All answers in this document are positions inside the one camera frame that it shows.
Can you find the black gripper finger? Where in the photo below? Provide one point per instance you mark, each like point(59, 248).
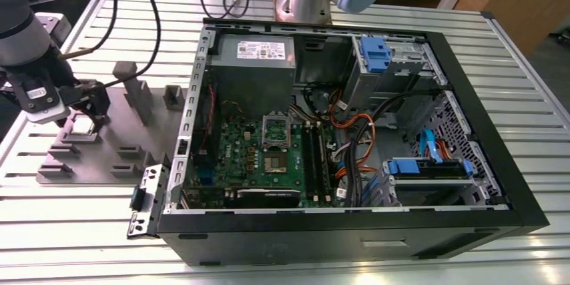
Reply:
point(95, 101)
point(64, 121)

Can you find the silver CPU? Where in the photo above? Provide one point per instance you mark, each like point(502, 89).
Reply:
point(83, 128)

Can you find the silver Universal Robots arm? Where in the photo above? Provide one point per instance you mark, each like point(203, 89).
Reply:
point(18, 31)

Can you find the grey parts rack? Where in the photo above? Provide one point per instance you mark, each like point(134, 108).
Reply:
point(115, 138)

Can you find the grey power supply unit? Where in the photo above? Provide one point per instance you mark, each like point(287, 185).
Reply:
point(250, 78)

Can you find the green motherboard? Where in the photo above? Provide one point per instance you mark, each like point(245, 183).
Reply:
point(237, 165)

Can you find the black graphics card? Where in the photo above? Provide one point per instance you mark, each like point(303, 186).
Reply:
point(267, 198)

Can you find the silver metal drive cage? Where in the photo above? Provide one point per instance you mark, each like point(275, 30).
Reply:
point(365, 88)

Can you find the black PC case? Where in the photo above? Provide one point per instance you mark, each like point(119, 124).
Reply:
point(311, 241)

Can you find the blue drive carrier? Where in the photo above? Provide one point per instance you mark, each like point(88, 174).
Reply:
point(377, 54)

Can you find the hard disk in blue carrier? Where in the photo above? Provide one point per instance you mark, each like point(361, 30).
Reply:
point(405, 167)

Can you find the silver metal disk bay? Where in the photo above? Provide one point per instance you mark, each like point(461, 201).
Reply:
point(437, 183)

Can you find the silver expansion card bracket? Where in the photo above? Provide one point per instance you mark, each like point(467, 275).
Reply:
point(151, 178)

